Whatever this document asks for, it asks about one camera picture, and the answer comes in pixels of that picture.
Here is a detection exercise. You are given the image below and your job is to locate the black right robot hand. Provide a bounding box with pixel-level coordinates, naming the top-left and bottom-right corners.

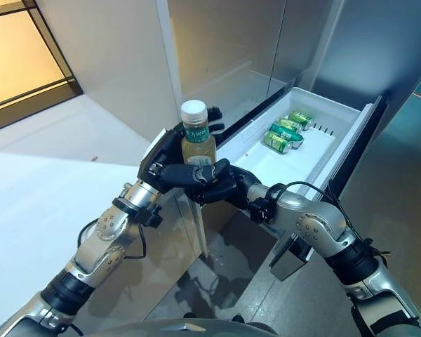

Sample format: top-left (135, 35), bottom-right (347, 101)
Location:
top-left (180, 165), bottom-right (266, 213)

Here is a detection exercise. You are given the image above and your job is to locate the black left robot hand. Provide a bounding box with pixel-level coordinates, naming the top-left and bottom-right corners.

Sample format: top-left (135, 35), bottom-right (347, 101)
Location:
top-left (136, 107), bottom-right (233, 194)

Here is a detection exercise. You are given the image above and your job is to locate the yellow juice bottle white cap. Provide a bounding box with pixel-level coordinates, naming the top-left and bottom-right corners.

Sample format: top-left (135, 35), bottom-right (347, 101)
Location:
top-left (180, 100), bottom-right (218, 168)

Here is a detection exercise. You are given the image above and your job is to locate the white fridge drawer steel front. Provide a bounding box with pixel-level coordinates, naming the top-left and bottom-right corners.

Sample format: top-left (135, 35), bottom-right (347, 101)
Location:
top-left (210, 86), bottom-right (384, 282)

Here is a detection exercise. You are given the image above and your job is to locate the steel lower fridge drawer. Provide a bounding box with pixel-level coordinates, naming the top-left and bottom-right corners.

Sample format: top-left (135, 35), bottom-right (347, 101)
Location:
top-left (203, 209), bottom-right (279, 254)

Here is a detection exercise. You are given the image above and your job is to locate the stainless steel fridge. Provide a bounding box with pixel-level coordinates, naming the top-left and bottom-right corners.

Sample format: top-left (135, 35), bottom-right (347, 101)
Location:
top-left (165, 0), bottom-right (343, 256)

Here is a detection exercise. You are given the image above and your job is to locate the green drink can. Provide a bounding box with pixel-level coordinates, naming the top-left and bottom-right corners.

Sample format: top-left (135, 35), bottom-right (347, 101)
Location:
top-left (269, 121), bottom-right (305, 146)
top-left (288, 110), bottom-right (315, 131)
top-left (262, 130), bottom-right (293, 155)

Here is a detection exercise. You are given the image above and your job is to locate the white tall side panel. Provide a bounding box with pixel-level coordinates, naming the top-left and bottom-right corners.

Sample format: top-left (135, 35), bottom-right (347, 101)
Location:
top-left (34, 0), bottom-right (211, 260)

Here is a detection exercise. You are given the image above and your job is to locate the grey robot torso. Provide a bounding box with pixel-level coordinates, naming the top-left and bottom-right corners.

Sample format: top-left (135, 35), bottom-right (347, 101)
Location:
top-left (98, 317), bottom-right (279, 337)

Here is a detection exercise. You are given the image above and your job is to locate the brushed steel tall cabinet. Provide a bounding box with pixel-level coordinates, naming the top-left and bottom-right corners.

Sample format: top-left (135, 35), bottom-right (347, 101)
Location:
top-left (308, 0), bottom-right (421, 197)

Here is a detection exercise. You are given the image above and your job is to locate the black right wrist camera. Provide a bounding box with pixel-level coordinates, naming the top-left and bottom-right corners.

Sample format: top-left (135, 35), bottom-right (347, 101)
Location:
top-left (249, 197), bottom-right (276, 225)

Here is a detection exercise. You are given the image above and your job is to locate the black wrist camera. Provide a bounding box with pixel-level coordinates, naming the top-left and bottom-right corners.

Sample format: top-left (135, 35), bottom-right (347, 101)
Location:
top-left (249, 197), bottom-right (276, 225)
top-left (139, 204), bottom-right (163, 227)

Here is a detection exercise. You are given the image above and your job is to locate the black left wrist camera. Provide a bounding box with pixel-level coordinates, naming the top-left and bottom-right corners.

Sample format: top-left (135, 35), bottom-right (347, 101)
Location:
top-left (139, 204), bottom-right (163, 227)

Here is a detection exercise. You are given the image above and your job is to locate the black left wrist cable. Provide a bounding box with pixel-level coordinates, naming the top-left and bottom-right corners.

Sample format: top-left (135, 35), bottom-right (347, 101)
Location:
top-left (76, 218), bottom-right (145, 261)

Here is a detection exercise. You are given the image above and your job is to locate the amber glass window dark frame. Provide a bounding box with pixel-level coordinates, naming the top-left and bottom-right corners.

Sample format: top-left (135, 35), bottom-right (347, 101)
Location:
top-left (0, 0), bottom-right (84, 136)

